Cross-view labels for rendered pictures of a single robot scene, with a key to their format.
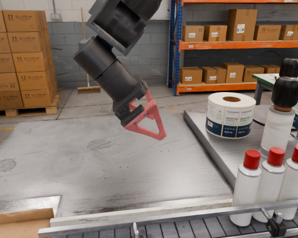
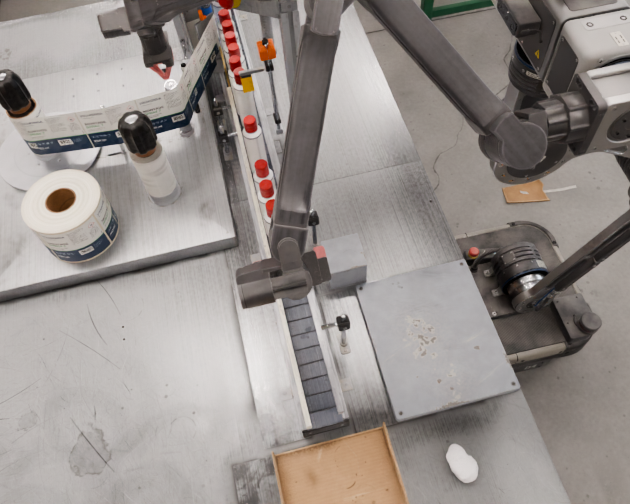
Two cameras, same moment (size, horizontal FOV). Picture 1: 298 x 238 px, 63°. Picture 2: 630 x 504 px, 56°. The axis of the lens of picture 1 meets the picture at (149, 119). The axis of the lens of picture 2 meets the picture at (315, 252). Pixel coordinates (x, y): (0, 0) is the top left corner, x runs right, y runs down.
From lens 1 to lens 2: 1.09 m
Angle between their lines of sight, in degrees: 70
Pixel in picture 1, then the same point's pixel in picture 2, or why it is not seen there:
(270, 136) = (164, 181)
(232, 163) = (183, 239)
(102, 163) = (153, 428)
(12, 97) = not seen: outside the picture
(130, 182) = (205, 373)
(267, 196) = not seen: hidden behind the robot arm
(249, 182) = not seen: hidden behind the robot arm
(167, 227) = (295, 313)
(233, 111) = (101, 207)
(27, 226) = (291, 481)
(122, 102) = (316, 273)
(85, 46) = (305, 278)
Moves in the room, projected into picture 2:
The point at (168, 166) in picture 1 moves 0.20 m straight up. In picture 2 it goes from (168, 325) to (145, 290)
